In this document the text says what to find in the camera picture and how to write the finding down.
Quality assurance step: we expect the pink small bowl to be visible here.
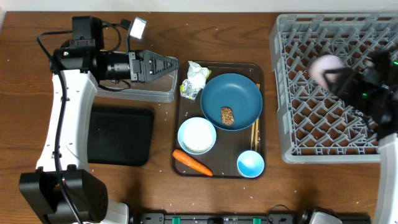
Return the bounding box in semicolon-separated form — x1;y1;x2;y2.
308;55;344;90

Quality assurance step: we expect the light blue rice bowl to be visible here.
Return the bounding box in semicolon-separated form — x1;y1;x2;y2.
177;117;217;155

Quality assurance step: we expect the small light blue bowl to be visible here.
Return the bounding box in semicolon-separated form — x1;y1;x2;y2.
236;150;265;178

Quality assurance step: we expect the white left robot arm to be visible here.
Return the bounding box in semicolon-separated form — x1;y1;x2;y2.
19;16;179;223

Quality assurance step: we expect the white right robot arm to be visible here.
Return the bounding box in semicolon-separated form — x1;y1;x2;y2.
322;50;397;223

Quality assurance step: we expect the grey dishwasher rack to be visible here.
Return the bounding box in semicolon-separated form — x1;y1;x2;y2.
269;14;397;164

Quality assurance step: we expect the clear plastic bin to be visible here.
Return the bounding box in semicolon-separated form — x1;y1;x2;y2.
95;52;178;103

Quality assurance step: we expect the crumpled foil wrapper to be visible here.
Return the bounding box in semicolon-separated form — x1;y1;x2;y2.
180;61;211;100

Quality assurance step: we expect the black tray bin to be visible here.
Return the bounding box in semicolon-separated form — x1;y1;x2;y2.
87;106;154;167

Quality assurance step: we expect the dark blue plate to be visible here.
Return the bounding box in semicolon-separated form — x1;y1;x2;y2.
200;73;263;131

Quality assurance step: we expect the brown serving tray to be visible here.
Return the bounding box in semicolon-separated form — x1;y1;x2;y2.
174;62;266;179

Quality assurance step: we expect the brown food piece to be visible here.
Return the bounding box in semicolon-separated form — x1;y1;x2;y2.
221;107;234;126

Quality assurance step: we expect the orange carrot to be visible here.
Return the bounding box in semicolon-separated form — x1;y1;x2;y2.
172;149;213;177

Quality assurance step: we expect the wooden chopstick right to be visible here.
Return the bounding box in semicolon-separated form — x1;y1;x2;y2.
254;83;261;152

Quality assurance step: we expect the wooden chopstick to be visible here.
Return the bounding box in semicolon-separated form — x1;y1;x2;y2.
250;122;256;150
254;83;261;152

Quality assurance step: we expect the wooden chopstick left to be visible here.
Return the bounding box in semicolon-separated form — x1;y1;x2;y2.
250;122;256;150

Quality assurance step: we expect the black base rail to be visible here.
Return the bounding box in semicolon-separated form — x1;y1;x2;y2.
129;204;372;224

